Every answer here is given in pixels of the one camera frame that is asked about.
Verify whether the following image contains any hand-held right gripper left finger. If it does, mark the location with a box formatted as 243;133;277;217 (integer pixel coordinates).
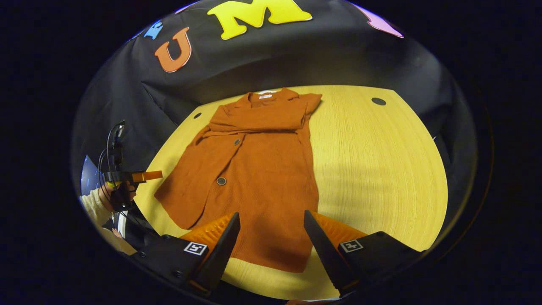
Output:
133;212;241;297

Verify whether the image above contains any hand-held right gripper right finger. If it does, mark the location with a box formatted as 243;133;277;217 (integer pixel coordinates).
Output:
304;210;426;298

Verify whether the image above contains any orange button-up garment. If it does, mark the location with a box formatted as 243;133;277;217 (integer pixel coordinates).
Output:
154;88;323;274

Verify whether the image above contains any blue lit screen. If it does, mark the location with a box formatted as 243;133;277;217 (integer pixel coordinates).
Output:
80;155;103;196

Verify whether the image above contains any black backdrop cloth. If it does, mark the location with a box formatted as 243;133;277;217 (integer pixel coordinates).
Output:
71;0;479;221

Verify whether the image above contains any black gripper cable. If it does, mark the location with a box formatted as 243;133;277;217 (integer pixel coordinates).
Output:
98;121;127;225

